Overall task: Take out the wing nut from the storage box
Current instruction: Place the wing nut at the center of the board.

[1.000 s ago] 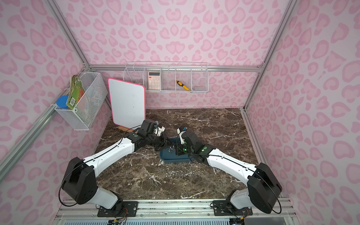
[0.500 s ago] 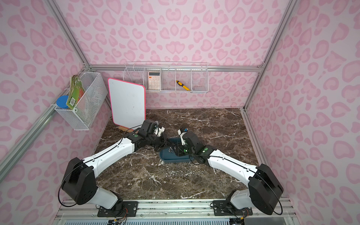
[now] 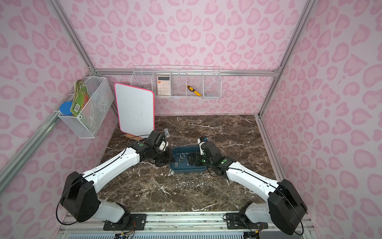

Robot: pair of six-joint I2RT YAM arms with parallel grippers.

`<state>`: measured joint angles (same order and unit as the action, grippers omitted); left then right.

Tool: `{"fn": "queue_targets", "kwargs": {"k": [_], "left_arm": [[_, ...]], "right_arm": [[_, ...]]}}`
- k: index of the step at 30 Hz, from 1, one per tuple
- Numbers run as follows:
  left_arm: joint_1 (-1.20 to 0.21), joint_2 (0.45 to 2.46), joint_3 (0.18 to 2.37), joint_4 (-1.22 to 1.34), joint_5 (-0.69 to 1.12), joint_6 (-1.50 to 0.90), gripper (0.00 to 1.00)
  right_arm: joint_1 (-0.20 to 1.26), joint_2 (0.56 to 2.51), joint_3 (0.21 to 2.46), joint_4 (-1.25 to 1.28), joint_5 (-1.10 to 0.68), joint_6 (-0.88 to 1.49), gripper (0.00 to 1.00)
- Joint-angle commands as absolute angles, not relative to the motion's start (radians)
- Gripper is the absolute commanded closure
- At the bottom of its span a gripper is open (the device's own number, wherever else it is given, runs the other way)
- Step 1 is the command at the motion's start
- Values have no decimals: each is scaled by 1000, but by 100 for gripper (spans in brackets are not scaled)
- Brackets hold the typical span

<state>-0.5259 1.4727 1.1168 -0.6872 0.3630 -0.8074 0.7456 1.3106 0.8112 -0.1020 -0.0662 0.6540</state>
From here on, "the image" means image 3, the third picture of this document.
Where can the teal plastic storage box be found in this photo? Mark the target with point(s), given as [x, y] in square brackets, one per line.
[185, 162]

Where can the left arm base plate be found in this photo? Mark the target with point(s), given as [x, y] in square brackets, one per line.
[127, 223]

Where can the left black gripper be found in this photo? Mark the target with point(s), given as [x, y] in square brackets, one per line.
[162, 156]

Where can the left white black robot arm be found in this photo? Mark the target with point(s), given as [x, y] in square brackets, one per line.
[79, 195]

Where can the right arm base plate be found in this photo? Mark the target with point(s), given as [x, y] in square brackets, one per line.
[240, 221]

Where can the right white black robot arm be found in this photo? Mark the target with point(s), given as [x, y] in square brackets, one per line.
[286, 207]

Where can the pile of silver wing nuts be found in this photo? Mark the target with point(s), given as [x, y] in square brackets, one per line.
[183, 157]

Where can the blue round lid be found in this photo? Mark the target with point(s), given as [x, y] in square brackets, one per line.
[65, 108]

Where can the white mesh wall basket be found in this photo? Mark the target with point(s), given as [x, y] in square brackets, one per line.
[87, 122]

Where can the white wire wall shelf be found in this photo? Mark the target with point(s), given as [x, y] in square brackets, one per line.
[207, 82]

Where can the pink framed whiteboard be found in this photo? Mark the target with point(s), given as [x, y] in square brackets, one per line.
[136, 112]

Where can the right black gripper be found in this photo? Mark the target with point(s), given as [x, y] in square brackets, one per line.
[197, 158]

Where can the green paper cards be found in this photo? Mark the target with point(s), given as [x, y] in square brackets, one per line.
[81, 97]

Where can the row of table wing nuts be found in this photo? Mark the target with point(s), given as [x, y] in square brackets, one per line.
[195, 184]

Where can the white pink calculator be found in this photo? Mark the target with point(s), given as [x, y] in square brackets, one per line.
[163, 86]

